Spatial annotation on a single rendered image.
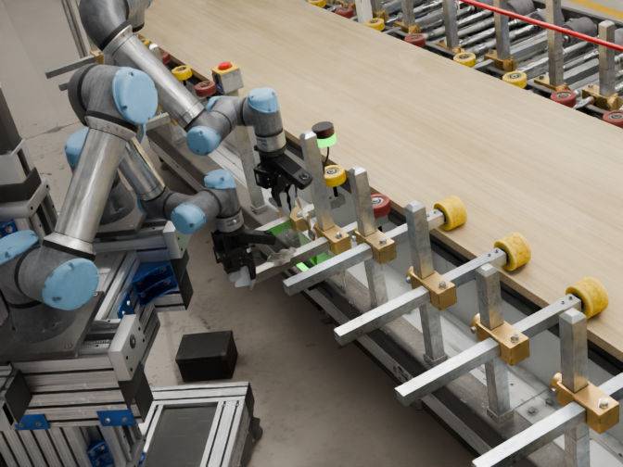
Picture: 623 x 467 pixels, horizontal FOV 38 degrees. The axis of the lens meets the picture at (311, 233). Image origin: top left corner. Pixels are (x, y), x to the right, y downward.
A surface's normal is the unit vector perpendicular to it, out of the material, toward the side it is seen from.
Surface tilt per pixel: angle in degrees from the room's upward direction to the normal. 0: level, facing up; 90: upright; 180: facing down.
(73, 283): 95
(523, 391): 0
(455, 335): 0
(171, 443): 0
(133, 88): 85
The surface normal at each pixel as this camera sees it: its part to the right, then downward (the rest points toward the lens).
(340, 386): -0.18, -0.83
